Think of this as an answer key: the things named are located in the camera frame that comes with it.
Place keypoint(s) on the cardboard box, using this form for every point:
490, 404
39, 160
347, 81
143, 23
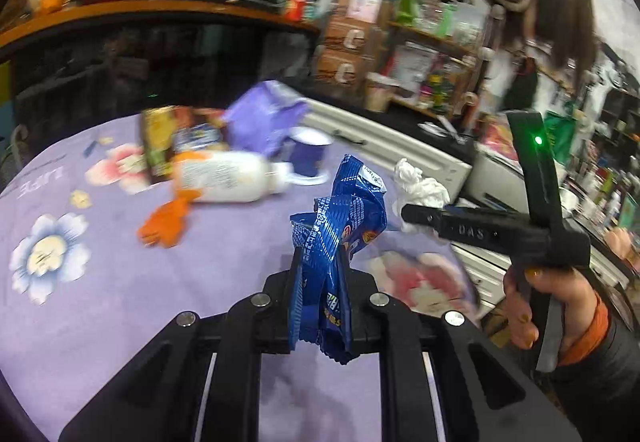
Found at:
342, 70
350, 37

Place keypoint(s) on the white printer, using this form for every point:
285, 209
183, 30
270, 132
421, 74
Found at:
500, 182

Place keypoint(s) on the yellow green snack packet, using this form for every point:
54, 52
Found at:
159, 142

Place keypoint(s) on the wooden counter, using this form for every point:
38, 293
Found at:
150, 7

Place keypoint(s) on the blue orange snack packet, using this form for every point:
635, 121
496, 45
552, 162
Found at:
200, 135

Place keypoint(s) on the purple floral printed blanket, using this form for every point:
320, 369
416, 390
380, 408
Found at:
100, 297

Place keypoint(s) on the person's right hand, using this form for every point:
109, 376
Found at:
575, 307

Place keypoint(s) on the purple plastic bag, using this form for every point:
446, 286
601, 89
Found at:
265, 117

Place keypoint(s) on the red can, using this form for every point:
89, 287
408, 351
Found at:
296, 2

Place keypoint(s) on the white crumpled tissue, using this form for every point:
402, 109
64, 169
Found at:
420, 187

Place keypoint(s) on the pink paper cup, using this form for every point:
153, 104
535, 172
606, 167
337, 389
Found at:
379, 92

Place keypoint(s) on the green bag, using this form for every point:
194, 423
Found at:
560, 137

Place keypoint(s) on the person's right forearm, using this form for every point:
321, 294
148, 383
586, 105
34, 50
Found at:
610, 382

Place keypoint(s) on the long brown wig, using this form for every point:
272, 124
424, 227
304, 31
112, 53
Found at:
565, 12

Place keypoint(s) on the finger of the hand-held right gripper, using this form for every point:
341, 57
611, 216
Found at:
422, 218

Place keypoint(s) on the white bottle with orange label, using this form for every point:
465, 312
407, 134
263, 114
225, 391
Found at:
225, 177

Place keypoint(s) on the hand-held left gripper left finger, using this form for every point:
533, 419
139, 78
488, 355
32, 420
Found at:
280, 317

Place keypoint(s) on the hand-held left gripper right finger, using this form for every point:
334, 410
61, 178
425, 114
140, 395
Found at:
366, 322

